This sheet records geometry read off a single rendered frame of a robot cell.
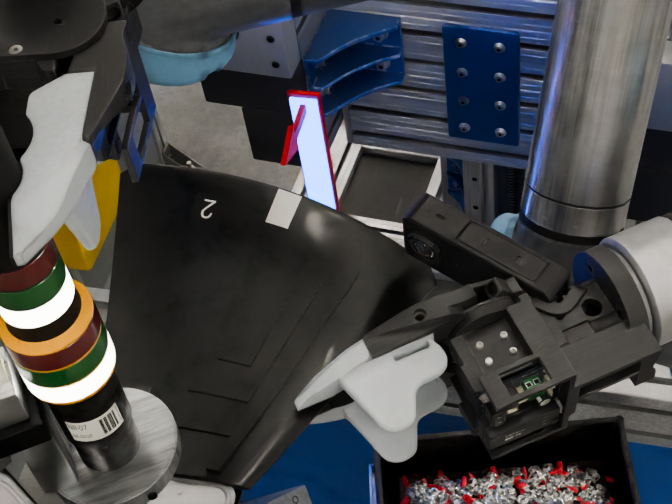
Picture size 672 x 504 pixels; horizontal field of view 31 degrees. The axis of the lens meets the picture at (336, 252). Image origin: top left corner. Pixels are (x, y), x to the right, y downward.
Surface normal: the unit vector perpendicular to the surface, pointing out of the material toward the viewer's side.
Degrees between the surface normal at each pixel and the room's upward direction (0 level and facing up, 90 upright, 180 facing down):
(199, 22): 94
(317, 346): 15
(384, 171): 0
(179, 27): 92
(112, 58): 1
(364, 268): 21
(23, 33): 1
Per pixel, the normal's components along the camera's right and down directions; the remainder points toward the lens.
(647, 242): -0.15, -0.68
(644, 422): -0.24, 0.77
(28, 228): 0.46, -0.22
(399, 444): -0.04, -0.50
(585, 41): -0.65, 0.28
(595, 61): -0.36, 0.38
